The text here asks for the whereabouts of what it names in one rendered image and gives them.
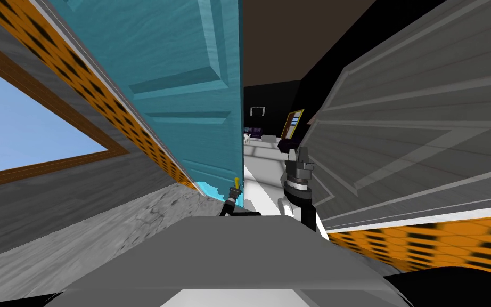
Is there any dark purple armchair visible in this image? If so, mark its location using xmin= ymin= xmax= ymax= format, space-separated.
xmin=277 ymin=138 xmax=302 ymax=155

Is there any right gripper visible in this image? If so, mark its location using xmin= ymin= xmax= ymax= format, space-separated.
xmin=285 ymin=146 xmax=316 ymax=183

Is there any brown framed window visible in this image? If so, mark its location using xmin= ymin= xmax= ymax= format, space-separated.
xmin=0 ymin=42 xmax=130 ymax=192

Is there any yellow framed wall picture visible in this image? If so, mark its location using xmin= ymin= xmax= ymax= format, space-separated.
xmin=281 ymin=109 xmax=306 ymax=140

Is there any teal panelled door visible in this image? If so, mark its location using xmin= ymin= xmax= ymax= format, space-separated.
xmin=46 ymin=0 xmax=246 ymax=209

